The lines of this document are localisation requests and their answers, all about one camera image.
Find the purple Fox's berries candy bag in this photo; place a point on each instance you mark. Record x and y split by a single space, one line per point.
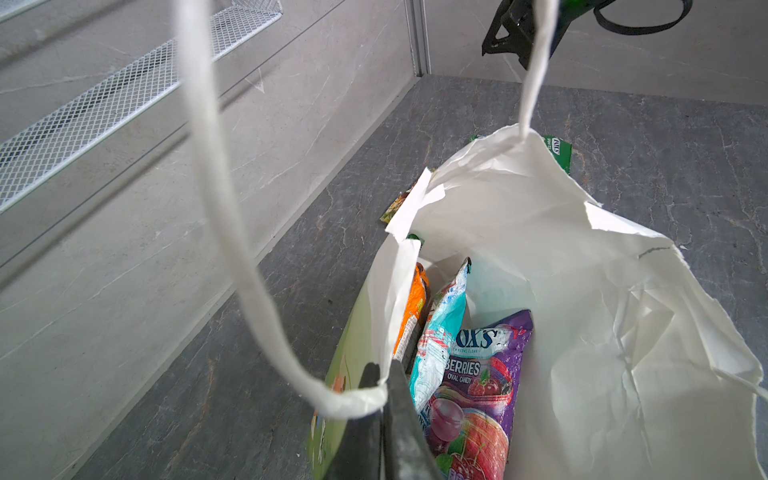
468 421

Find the orange snack packet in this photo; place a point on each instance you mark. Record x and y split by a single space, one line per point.
417 299

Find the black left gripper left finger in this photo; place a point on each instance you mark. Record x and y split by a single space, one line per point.
359 454

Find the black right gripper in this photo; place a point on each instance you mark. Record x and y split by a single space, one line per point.
513 27

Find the teal snack packet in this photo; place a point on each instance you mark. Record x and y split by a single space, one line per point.
443 323

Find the green Fox's candy bag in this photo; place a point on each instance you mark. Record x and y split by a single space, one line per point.
561 150

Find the white wire mesh basket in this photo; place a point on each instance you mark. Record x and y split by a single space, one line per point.
72 73

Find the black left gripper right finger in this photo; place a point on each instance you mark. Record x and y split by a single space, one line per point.
404 451

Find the yellow chips snack bag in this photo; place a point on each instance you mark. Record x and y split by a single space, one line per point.
427 198

